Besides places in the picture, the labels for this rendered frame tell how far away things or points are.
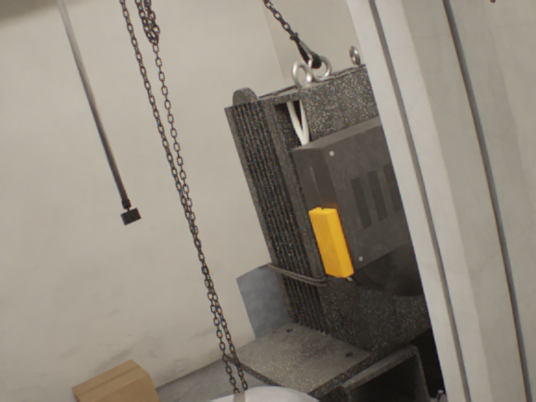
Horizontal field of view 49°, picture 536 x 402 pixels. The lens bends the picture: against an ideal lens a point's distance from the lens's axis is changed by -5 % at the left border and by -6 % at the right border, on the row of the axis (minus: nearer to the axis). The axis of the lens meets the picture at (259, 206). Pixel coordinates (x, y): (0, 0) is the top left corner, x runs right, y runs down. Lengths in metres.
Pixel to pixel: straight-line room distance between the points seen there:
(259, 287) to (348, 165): 0.85
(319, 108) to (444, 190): 1.10
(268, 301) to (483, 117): 1.77
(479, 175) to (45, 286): 3.46
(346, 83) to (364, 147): 0.22
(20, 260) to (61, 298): 0.33
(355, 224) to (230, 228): 2.59
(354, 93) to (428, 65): 1.17
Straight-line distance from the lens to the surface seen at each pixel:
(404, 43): 0.43
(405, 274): 1.54
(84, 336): 3.88
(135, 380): 3.64
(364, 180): 1.43
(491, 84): 0.47
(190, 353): 4.06
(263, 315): 2.16
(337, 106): 1.55
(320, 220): 1.41
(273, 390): 0.70
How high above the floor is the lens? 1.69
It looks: 12 degrees down
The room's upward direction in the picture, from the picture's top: 17 degrees counter-clockwise
